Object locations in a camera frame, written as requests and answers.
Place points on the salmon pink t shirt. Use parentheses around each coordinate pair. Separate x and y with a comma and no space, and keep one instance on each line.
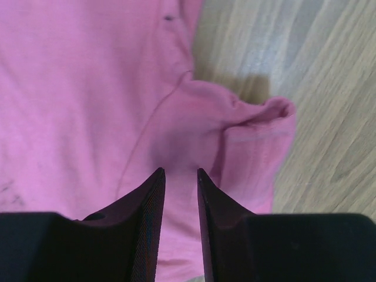
(96,95)

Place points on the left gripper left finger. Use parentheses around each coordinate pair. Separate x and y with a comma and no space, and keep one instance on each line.
(117,243)

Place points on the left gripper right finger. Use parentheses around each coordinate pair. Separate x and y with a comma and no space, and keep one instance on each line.
(239,245)

